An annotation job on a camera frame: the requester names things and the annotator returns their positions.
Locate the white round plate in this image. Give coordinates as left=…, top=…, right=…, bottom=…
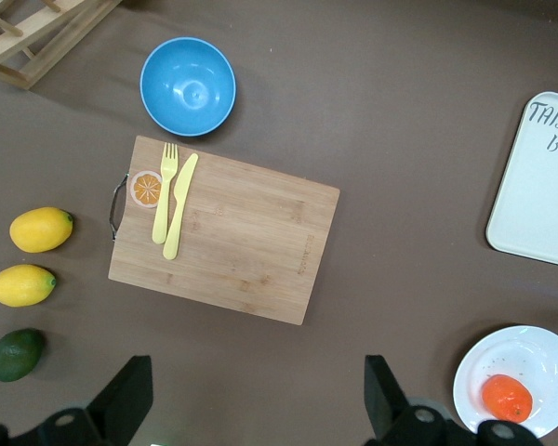
left=452, top=324, right=558, bottom=439

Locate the yellow plastic knife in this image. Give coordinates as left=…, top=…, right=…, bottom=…
left=162, top=152, right=200, bottom=261

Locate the cream bear print tray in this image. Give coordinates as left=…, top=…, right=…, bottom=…
left=485, top=91, right=558, bottom=269

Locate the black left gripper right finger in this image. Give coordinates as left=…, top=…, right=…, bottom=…
left=364, top=355, right=475, bottom=446

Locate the yellow plastic fork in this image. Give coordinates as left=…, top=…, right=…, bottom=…
left=151, top=141, right=180, bottom=245

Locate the dark green avocado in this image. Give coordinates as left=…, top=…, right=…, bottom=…
left=0, top=327, right=47, bottom=384

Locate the blue bowl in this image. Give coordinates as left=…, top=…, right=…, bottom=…
left=139, top=36, right=238, bottom=138

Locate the orange slice decoration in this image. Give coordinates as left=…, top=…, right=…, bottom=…
left=130, top=169, right=164, bottom=209

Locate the yellow lemon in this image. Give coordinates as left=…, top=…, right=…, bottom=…
left=8, top=206, right=75, bottom=255
left=0, top=264, right=58, bottom=308

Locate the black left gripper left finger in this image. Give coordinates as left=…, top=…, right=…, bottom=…
left=32, top=355, right=153, bottom=446

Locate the orange mandarin fruit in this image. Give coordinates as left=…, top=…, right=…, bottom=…
left=481, top=374, right=534, bottom=425

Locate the wooden cup drying rack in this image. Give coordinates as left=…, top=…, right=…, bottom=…
left=0, top=0, right=122, bottom=92

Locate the bamboo cutting board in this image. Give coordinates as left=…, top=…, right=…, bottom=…
left=107, top=135, right=341, bottom=327

